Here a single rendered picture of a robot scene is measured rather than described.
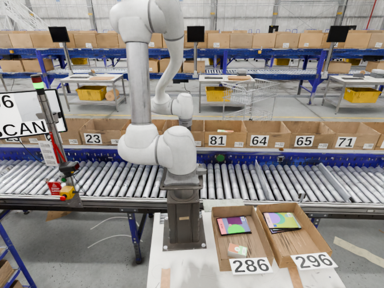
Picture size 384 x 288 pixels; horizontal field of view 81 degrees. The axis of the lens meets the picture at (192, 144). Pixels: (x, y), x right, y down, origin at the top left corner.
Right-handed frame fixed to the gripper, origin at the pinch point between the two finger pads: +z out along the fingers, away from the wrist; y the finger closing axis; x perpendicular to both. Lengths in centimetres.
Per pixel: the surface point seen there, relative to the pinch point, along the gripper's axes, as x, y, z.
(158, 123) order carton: -34, -79, 12
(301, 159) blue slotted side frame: 106, -46, 33
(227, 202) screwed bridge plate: 31.2, 9.6, 37.1
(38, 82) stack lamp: -84, 9, -50
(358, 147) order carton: 156, -49, 20
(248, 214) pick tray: 44, 23, 35
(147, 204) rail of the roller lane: -29, 10, 42
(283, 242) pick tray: 61, 45, 36
